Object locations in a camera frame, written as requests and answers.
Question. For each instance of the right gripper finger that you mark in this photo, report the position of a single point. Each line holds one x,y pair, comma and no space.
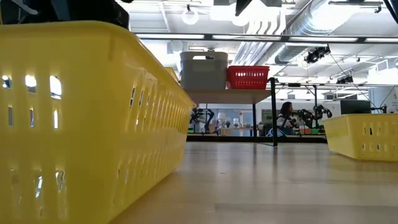
241,6

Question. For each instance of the grey plastic storage bin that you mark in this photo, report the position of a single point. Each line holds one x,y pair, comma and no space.
203,77
186,56

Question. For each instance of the black background robot arm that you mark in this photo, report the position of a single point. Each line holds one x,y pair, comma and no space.
199,113
318,110

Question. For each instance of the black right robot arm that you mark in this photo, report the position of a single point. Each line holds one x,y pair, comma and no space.
394,9

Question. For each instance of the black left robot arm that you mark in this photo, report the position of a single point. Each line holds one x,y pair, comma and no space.
43,17

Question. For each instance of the wooden shelf black metal legs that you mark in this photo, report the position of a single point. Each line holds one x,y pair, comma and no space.
230,96

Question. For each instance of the black overhead light bar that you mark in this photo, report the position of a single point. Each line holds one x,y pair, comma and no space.
208,36

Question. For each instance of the white round ceiling lamp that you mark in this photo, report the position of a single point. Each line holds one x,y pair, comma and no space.
190,17

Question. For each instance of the person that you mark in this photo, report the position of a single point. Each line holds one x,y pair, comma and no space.
286,109

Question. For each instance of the black ceiling track fixture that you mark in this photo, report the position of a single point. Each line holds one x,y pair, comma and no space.
354,2

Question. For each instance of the black monitor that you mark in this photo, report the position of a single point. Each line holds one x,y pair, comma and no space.
354,106

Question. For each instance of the silver ventilation duct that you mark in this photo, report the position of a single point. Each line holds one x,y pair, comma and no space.
311,28

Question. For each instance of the black hanging camera cluster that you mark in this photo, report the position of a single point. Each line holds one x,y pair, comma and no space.
317,54
345,80

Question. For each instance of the black metal frame bar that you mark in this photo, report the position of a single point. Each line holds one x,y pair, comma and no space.
329,84

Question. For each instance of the black aluminium rig frame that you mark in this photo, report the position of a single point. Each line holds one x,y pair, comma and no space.
298,139

